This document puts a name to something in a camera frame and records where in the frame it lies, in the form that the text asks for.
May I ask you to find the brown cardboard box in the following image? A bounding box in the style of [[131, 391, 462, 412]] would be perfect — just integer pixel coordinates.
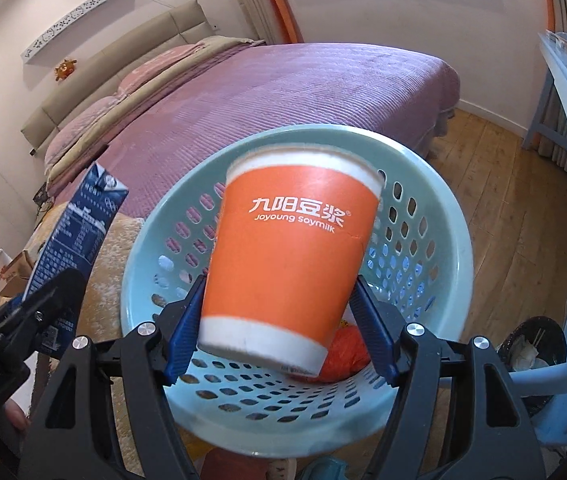
[[0, 250, 34, 298]]

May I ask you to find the black trash bin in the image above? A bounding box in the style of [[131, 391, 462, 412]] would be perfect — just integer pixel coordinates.
[[497, 314, 567, 418]]

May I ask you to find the pink pillow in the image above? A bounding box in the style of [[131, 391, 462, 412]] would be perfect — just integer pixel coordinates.
[[117, 42, 204, 96], [44, 94, 122, 172]]

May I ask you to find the bed with purple cover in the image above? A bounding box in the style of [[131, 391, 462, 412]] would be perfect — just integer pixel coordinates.
[[47, 42, 461, 216]]

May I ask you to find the light green plastic basket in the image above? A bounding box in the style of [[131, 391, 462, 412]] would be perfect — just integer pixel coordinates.
[[120, 125, 473, 458]]

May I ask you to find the yellow bear plush blanket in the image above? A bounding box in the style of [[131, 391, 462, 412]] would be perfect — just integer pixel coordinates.
[[24, 203, 212, 476]]

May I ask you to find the orange soymilk paper cup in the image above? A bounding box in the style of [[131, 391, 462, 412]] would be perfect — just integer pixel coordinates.
[[198, 144, 383, 377]]

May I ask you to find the teal packet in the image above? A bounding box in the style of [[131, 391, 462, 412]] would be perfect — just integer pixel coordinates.
[[299, 456, 347, 480]]

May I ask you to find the right pink pillow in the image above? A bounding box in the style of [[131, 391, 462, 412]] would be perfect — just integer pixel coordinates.
[[117, 42, 204, 96]]

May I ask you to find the beige orange curtain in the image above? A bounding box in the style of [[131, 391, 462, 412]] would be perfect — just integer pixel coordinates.
[[238, 0, 303, 44]]

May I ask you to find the left pink pillow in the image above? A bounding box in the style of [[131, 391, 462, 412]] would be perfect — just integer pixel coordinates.
[[44, 94, 122, 172]]

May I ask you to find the person's left hand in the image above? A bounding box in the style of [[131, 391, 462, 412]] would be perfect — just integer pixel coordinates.
[[3, 399, 30, 432]]

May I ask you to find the blue white milk carton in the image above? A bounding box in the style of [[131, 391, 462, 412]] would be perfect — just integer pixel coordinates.
[[22, 162, 128, 360]]

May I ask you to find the orange plush toy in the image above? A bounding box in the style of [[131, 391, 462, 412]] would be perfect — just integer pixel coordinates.
[[54, 58, 77, 81]]

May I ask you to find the white decorative wall shelf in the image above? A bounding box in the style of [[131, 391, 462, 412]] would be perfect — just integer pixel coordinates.
[[21, 0, 110, 64]]

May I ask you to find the beige folded blanket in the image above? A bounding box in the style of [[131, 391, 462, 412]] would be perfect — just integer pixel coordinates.
[[44, 36, 262, 190]]

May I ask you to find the beige padded headboard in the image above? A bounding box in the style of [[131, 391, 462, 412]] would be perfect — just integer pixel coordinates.
[[21, 0, 216, 153]]

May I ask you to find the pink packet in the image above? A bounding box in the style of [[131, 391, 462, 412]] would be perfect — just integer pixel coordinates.
[[200, 448, 269, 480]]

